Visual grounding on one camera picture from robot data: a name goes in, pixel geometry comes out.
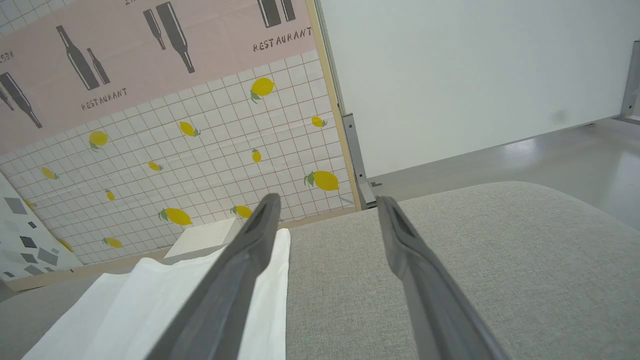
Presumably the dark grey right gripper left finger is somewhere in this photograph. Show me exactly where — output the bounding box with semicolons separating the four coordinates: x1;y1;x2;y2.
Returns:
145;193;282;360

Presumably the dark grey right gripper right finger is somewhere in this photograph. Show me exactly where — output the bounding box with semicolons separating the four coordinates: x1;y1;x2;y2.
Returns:
376;195;512;360

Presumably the white garment with dark stitching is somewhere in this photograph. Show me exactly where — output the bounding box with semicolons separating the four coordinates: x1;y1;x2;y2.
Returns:
21;228;292;360

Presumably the white rectangular box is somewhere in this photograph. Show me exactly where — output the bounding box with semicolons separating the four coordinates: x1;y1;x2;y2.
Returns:
163;217;247;261

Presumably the lemon print tile partition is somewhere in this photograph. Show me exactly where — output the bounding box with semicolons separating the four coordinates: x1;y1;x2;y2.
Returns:
0;0;363;267

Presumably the grey metal partition foot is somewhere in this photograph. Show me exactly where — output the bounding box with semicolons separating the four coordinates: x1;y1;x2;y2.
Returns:
341;113;384;209
619;40;640;126

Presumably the grey geometric print panel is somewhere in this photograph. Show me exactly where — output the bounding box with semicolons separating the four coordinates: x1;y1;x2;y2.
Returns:
0;172;85;282

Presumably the white plain partition panel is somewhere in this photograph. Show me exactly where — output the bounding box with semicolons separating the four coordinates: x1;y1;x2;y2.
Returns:
315;0;640;180

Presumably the pink restaurant bottle print panel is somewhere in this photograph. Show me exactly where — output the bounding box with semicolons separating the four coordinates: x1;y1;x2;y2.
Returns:
0;0;321;157

